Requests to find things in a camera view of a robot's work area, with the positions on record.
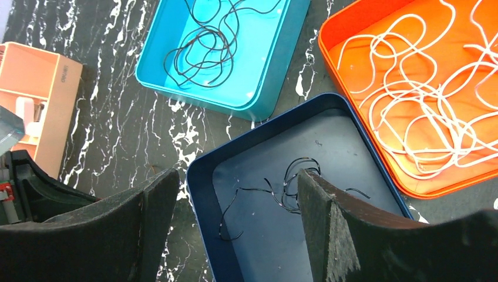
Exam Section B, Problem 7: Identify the orange square tray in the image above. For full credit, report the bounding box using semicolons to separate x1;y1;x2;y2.
318;1;497;199

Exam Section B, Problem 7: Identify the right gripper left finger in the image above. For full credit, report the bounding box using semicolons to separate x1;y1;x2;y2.
1;169;180;281

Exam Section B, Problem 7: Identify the cyan square tray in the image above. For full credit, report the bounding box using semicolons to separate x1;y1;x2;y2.
136;1;310;122

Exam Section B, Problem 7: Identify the black thin cable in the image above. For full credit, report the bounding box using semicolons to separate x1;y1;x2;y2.
217;156;371;242

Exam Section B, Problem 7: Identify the white cable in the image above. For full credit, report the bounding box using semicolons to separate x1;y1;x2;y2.
336;0;498;172
365;0;498;180

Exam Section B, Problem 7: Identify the navy square tray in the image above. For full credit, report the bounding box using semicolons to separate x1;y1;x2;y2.
187;93;410;281

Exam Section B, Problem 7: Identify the white stapler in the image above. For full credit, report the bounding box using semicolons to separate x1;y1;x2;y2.
15;97;48;138

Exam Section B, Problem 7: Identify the peach compartment organizer tray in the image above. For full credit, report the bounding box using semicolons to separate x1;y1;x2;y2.
1;42;83;179

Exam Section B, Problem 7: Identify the brown cable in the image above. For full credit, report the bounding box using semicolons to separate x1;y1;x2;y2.
162;0;283;89

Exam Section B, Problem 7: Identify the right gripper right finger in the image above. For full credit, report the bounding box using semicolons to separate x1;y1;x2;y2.
297;169;497;281

